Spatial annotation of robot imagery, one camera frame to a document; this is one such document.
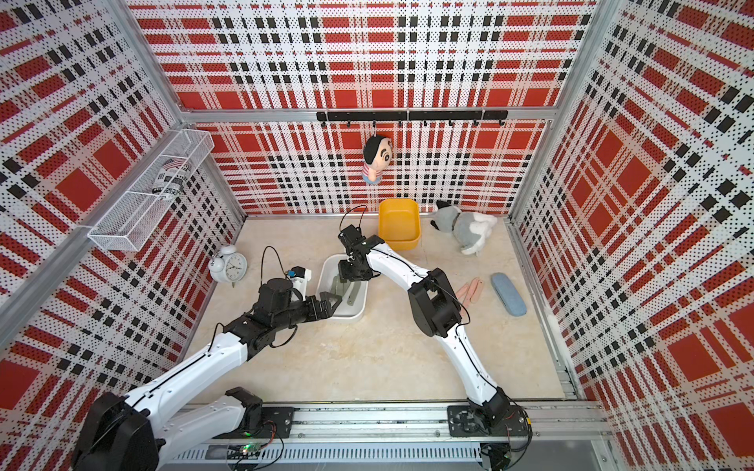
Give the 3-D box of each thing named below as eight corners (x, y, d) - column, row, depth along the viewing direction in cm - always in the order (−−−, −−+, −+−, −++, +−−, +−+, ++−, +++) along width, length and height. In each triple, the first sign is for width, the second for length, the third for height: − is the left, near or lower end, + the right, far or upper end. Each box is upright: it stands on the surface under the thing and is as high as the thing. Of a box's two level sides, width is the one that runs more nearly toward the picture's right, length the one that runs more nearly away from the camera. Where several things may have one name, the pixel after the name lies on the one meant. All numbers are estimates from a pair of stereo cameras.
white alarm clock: (222, 285, 101) (205, 266, 92) (236, 263, 108) (222, 243, 99) (236, 288, 101) (221, 269, 92) (250, 265, 107) (237, 245, 98)
